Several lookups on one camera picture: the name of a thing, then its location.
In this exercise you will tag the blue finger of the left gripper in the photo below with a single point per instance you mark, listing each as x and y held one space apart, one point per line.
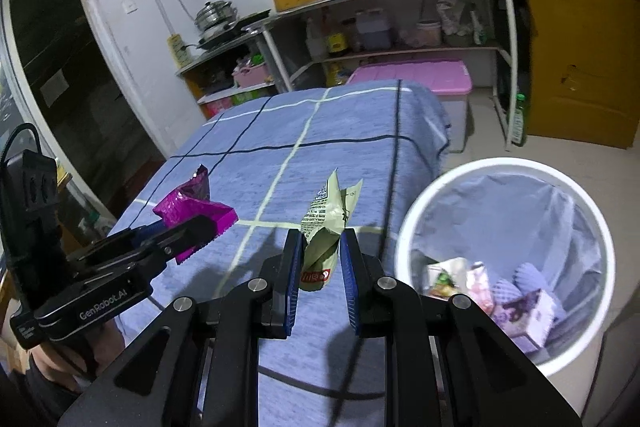
156 253
142 234

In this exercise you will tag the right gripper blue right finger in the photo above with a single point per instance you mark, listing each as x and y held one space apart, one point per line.
357 281

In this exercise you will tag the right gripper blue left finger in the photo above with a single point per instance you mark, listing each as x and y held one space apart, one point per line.
286 285

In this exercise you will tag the magenta snack wrapper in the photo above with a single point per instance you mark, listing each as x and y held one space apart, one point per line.
192 199

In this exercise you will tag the pale green small packet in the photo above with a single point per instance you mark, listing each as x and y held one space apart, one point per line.
325 220

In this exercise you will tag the white paper bag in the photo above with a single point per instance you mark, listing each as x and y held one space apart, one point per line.
447 278

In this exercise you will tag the red strawberry milk carton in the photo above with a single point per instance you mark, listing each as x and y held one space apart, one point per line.
478 287

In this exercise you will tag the purple grape milk carton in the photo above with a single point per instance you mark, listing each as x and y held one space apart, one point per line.
527 320

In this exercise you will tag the translucent trash bag liner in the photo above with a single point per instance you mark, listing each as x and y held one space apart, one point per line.
527 243

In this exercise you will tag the white round trash bin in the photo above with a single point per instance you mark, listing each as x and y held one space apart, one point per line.
505 211

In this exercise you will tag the person left hand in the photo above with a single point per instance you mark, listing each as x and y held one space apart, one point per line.
64 366

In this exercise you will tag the blue checked tablecloth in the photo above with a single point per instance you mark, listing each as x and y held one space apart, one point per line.
267 159

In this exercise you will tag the wooden low shelf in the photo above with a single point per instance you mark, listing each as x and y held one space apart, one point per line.
210 81

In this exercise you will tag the pink plastic basket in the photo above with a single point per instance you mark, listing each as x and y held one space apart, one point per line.
251 75

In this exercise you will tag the yellow power strip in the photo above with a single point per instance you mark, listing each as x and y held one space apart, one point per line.
179 50

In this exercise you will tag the green glass bottle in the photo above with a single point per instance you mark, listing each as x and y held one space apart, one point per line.
518 137

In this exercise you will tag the pink lid storage box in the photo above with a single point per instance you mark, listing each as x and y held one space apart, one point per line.
449 80

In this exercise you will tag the black induction cooktop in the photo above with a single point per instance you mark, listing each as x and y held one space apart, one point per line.
224 33

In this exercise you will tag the steel steamer pot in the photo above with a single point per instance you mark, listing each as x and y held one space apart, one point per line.
215 13

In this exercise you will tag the brown cooking oil bottle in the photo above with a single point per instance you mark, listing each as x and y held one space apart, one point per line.
335 38

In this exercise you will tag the blue plastic jug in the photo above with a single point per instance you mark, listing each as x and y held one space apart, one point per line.
374 30

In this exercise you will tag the white metal shelf rack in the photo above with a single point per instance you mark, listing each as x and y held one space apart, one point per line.
325 35

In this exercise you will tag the yellow wooden door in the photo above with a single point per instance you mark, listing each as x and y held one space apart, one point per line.
584 70

